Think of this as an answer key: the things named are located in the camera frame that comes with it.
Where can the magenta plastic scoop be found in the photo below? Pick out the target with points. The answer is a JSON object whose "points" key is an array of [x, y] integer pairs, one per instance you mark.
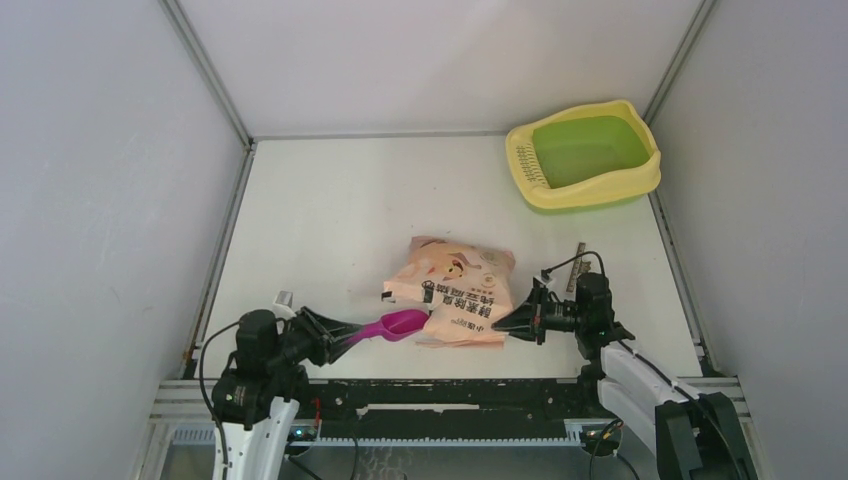
{"points": [[392, 327]]}

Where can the black sealing clip strip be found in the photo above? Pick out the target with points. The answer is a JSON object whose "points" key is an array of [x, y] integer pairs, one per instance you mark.
{"points": [[579, 266]]}

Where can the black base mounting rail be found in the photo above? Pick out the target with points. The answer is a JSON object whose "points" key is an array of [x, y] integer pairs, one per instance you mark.
{"points": [[475, 410]]}

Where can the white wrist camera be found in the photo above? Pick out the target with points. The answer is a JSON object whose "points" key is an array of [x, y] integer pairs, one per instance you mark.
{"points": [[282, 305], [544, 277]]}

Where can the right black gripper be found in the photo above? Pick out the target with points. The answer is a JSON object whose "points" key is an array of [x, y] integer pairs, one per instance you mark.
{"points": [[527, 320]]}

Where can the pink cat litter bag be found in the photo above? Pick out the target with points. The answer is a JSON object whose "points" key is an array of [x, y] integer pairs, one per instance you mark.
{"points": [[466, 289]]}

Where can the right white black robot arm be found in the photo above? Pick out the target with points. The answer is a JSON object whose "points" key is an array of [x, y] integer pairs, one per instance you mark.
{"points": [[692, 434]]}

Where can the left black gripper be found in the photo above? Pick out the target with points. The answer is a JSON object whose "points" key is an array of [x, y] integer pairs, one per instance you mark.
{"points": [[334, 329]]}

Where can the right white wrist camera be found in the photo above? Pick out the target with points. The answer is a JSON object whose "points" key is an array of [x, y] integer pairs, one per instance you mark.
{"points": [[544, 277]]}

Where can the yellow green litter box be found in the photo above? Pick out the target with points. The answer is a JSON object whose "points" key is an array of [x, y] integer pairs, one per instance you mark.
{"points": [[584, 157]]}

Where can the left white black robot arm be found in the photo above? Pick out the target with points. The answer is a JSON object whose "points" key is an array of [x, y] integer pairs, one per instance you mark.
{"points": [[256, 453]]}

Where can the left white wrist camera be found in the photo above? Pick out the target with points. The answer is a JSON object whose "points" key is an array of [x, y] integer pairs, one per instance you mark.
{"points": [[282, 305]]}

